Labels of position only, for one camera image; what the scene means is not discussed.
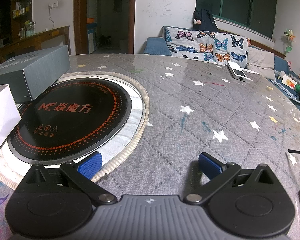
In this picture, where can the wooden cabinet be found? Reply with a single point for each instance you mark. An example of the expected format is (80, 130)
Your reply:
(5, 12)

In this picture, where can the wooden side table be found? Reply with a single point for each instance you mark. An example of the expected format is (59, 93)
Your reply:
(47, 33)

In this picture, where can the butterfly print pillow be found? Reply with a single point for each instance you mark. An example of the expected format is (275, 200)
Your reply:
(202, 45)

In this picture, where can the grey cardboard box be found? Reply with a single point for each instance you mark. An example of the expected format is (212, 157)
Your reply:
(40, 72)

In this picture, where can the black round induction cooktop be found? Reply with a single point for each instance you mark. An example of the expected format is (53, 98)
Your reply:
(72, 120)

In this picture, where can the white handheld device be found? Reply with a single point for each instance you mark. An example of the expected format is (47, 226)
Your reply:
(237, 72)

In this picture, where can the colourful pinwheel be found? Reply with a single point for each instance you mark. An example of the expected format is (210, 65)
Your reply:
(290, 35)

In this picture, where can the thin black rod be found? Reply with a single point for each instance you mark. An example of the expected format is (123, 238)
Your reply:
(298, 152)

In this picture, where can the white cardboard box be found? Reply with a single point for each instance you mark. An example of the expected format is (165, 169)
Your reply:
(2, 120)

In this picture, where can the picture book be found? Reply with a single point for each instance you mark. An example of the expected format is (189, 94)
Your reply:
(290, 81)

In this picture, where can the small glass jar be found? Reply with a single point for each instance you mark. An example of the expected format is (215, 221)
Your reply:
(22, 34)

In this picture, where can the beige pillow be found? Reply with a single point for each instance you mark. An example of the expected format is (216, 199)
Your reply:
(261, 60)

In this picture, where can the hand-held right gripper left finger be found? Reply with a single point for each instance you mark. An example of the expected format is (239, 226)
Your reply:
(91, 163)

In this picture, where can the brown door frame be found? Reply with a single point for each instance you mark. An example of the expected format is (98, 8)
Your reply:
(77, 17)

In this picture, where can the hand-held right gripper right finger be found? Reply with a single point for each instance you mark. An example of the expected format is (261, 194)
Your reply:
(210, 163)

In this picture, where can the silver microwave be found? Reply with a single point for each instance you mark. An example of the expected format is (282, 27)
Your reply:
(4, 42)

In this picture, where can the green framed window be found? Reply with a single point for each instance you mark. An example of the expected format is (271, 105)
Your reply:
(240, 2)

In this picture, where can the white wall socket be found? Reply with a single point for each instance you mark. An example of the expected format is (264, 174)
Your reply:
(53, 5)

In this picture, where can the blue sofa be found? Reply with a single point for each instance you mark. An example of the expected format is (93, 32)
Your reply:
(155, 45)

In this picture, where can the grey star-patterned quilted desktop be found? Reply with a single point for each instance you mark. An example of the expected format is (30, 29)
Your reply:
(190, 120)

